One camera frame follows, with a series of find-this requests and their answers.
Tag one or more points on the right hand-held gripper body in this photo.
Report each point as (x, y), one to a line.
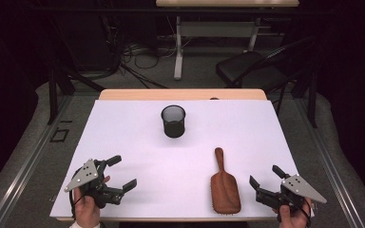
(297, 186)

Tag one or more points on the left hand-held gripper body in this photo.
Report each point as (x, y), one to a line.
(90, 175)

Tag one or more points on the wooden paddle hairbrush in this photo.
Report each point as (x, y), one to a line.
(225, 193)

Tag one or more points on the black mesh cup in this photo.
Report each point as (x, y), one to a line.
(173, 128)

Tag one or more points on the person's right hand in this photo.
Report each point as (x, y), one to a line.
(293, 220)

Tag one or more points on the person's left hand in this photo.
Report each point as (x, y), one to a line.
(87, 210)

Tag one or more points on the black metal stand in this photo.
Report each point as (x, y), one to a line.
(312, 104)
(53, 101)

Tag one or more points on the wooden table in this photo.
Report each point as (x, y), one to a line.
(183, 94)

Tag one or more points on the black folding chair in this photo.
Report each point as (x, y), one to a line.
(250, 68)

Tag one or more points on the white-legged desk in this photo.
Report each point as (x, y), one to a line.
(178, 57)

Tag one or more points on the black metal crossbar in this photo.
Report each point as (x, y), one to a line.
(107, 10)

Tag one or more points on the metal floor rail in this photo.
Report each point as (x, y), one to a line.
(22, 169)
(332, 171)

